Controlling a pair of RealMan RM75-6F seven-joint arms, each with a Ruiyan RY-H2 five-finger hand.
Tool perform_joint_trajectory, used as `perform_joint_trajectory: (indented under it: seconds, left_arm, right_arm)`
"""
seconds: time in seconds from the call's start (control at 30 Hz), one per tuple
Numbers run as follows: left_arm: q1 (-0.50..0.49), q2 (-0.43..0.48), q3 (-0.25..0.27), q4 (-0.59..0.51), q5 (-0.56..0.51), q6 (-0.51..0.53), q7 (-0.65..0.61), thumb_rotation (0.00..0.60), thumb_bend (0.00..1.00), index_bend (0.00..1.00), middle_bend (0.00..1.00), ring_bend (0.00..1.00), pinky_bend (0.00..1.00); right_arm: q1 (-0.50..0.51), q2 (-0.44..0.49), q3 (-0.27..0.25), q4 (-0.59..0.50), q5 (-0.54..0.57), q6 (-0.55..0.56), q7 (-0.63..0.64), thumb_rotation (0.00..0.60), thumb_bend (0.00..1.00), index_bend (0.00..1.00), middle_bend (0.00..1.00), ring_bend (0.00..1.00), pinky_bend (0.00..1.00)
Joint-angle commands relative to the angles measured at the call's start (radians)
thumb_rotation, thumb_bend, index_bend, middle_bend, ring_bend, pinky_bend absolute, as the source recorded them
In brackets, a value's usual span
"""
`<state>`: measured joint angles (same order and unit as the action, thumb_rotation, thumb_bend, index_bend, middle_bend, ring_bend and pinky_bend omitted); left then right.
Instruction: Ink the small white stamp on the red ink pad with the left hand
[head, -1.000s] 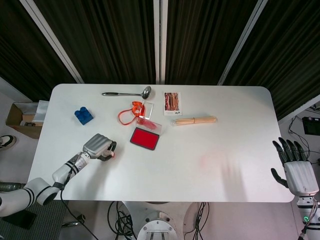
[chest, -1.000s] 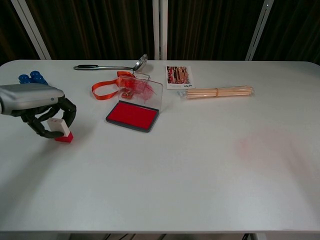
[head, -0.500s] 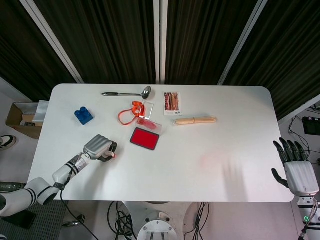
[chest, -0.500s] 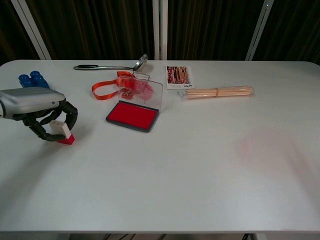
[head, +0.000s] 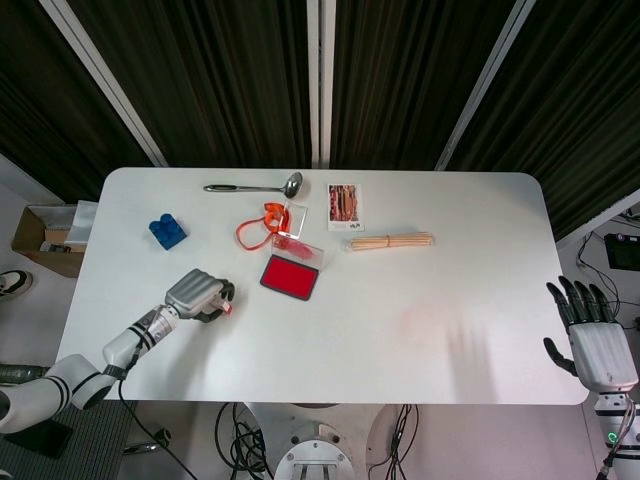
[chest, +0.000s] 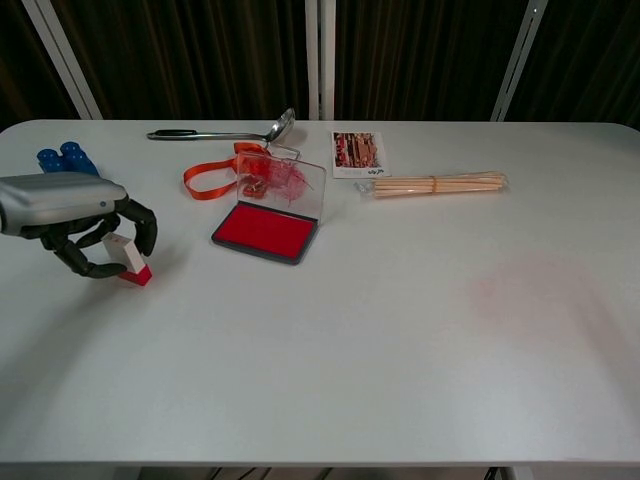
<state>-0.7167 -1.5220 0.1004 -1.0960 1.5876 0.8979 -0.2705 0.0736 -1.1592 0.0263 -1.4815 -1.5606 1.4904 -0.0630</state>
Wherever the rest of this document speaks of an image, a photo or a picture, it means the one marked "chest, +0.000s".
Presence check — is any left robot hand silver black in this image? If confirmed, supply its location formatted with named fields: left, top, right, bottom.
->
left=0, top=172, right=159, bottom=280

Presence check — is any white metal frame post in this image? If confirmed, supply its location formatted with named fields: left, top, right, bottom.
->
left=489, top=0, right=545, bottom=124
left=305, top=0, right=338, bottom=122
left=20, top=0, right=102, bottom=121

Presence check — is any bundle of wooden sticks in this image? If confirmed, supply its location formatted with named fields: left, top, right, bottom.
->
left=354, top=170, right=513, bottom=203

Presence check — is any photo card red brown print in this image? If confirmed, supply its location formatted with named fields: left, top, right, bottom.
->
left=330, top=130, right=392, bottom=180

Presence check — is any red ink pad clear lid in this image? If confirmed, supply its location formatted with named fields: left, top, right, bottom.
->
left=209, top=158, right=329, bottom=269

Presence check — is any steel ladle black handle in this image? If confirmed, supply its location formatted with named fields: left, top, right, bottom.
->
left=146, top=106, right=298, bottom=144

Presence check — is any orange lanyard clear badge holder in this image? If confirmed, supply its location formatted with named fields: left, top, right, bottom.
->
left=182, top=141, right=302, bottom=202

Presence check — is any white red stamp block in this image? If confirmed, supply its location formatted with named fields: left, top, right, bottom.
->
left=100, top=231, right=153, bottom=291

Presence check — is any blue plastic object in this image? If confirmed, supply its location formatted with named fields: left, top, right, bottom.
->
left=35, top=141, right=100, bottom=178

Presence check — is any dark pleated curtain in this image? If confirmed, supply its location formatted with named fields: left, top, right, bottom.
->
left=0, top=0, right=640, bottom=124

